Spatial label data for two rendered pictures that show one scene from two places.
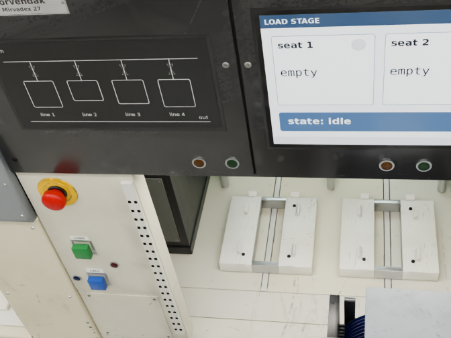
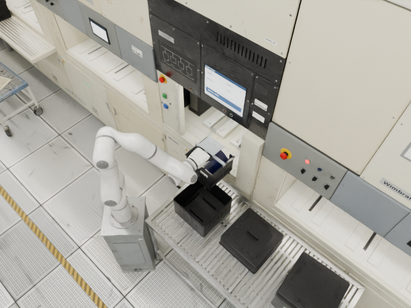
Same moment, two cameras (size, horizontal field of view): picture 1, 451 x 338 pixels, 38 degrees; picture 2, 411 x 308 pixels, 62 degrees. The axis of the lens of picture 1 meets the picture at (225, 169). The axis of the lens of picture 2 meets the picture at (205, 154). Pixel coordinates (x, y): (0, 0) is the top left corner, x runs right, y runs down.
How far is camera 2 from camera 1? 1.23 m
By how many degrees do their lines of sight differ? 18
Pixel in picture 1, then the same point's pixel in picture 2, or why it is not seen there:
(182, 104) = (189, 73)
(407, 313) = (211, 144)
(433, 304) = (218, 146)
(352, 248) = (236, 138)
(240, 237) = (213, 119)
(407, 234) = not seen: hidden behind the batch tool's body
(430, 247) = not seen: hidden behind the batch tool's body
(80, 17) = (175, 45)
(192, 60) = (192, 65)
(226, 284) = (201, 128)
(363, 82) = (221, 88)
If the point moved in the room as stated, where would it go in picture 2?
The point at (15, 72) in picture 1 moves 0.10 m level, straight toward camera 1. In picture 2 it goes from (162, 48) to (158, 59)
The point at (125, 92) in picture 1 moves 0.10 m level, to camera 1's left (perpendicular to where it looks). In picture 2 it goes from (180, 64) to (165, 59)
